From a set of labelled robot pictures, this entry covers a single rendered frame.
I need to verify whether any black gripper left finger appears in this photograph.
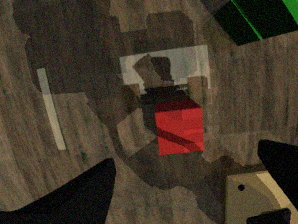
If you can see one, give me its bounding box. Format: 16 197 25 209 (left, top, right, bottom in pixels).
0 157 117 224

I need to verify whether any red block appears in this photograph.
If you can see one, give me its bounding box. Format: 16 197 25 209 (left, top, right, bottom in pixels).
156 100 204 156

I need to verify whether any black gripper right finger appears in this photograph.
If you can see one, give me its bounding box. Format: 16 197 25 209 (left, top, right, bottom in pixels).
257 139 298 210

